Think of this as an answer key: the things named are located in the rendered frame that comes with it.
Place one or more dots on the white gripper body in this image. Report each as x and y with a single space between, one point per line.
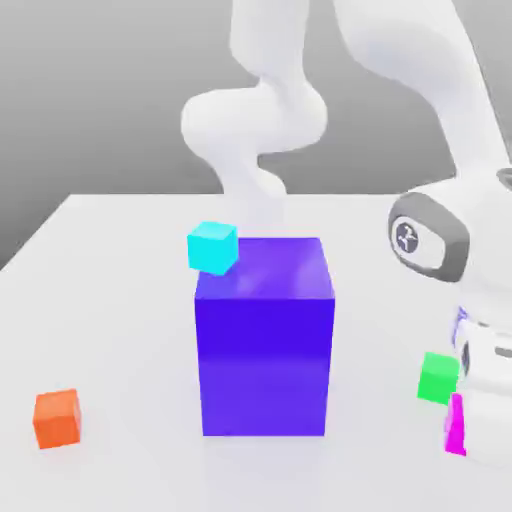
486 374

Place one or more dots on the small magenta cube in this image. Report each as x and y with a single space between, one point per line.
455 430

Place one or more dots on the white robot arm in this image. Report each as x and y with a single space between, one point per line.
280 116

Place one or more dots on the small green cube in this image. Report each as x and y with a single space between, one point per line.
436 380

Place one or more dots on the small cyan cube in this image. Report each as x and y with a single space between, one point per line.
210 250

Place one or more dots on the small orange cube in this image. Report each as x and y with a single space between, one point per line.
56 420

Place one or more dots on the large blue box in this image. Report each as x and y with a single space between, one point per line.
264 360

